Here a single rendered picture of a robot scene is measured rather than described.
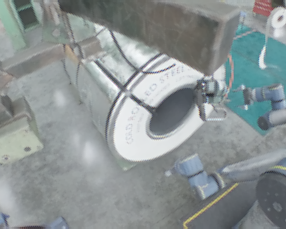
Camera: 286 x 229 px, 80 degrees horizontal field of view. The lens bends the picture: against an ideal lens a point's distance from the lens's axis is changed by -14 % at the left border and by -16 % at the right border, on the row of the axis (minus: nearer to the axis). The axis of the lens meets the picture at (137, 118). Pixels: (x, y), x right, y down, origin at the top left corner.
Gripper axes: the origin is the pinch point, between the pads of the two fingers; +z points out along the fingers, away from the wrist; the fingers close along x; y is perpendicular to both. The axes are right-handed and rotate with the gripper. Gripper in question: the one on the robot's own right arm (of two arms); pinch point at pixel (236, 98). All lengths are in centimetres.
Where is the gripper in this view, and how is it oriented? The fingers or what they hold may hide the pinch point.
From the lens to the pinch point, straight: 172.6
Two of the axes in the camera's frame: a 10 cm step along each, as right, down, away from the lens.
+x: -1.1, -9.9, 0.4
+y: 8.4, -0.7, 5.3
